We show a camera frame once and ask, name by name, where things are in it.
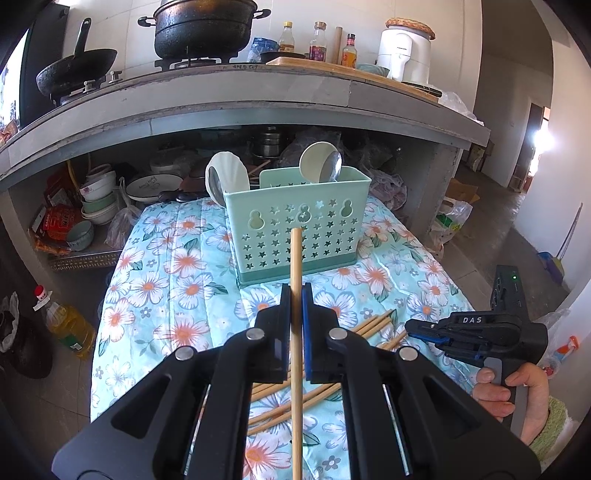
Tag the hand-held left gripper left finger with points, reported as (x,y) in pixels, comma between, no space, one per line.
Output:
(285,323)

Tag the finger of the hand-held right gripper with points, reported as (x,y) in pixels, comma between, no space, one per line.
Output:
(422,325)
(443,344)

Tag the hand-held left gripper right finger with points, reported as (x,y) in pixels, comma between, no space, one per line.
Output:
(308,323)

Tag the pile of wooden chopsticks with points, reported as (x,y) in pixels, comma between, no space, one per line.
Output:
(375,323)

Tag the light bamboo chopstick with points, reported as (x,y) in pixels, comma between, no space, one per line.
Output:
(297,258)

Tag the green plastic utensil holder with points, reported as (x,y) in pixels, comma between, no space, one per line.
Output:
(240,207)

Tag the metal spoon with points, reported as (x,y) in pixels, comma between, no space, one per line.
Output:
(333,168)
(216,184)

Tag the white soup spoon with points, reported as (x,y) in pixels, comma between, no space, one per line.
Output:
(314,161)

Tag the wide white rice scoop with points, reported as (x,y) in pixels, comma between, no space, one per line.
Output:
(231,168)

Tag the person's right hand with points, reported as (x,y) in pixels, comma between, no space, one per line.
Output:
(535,397)

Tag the crumpled clear plastic bag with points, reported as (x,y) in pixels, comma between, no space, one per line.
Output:
(551,318)

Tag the spray bottle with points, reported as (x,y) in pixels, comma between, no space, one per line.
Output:
(565,350)

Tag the blue dustpan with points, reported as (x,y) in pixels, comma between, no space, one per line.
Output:
(549,267)

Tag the clear rice bag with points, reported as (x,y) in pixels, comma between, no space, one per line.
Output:
(455,217)

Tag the floral blanket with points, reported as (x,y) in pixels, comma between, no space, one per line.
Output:
(175,295)

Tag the cardboard box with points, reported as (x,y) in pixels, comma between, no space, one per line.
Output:
(461,191)

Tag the purple plastic bag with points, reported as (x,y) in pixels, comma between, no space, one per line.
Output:
(388,189)

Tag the stack of steel pots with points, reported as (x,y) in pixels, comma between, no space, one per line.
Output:
(267,143)

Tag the dark plastic bags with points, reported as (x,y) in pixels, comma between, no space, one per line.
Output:
(364,147)

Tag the clear bag under counter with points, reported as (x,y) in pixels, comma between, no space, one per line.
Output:
(122,226)

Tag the white printed plate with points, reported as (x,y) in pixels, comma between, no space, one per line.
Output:
(152,187)

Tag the white ceramic bowl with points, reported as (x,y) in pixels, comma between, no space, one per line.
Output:
(171,164)

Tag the metal tread plate shelf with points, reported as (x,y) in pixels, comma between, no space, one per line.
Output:
(83,261)

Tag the cooking oil bottle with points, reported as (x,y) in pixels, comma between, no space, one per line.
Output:
(69,330)

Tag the brown wooden door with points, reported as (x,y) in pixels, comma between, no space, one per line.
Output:
(538,115)

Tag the stack of ceramic bowls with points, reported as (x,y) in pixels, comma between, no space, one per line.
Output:
(99,203)

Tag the small pale green bowl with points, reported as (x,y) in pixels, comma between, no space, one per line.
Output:
(79,235)

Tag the black kitchen knife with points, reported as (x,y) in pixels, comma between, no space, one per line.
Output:
(425,88)

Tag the concrete kitchen counter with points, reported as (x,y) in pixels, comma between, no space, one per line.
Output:
(184,99)

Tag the red food packets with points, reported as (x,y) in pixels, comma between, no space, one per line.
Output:
(57,221)

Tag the wooden cutting board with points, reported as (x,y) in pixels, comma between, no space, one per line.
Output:
(323,67)

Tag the teal ceramic bowl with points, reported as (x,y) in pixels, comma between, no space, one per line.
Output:
(374,70)

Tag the black plastic bag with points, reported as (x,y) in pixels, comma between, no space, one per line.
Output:
(25,346)

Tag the small orange sauce bottle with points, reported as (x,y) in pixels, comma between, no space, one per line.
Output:
(349,55)

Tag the white kitchen appliance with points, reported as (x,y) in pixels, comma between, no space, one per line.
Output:
(406,53)

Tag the blue food bag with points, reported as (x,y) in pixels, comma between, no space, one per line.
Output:
(263,48)

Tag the gas stove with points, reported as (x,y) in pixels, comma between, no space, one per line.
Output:
(194,62)

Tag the glass sauce bottle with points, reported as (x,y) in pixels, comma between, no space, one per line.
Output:
(317,46)

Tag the wooden rolling pin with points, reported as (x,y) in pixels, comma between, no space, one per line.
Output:
(338,44)

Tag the glass oil bottle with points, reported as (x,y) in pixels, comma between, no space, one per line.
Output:
(286,41)

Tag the woven round lid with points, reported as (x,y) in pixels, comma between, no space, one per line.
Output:
(411,25)

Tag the black cooking pot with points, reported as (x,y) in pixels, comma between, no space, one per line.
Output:
(203,32)

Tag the black wok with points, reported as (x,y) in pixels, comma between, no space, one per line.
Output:
(74,69)

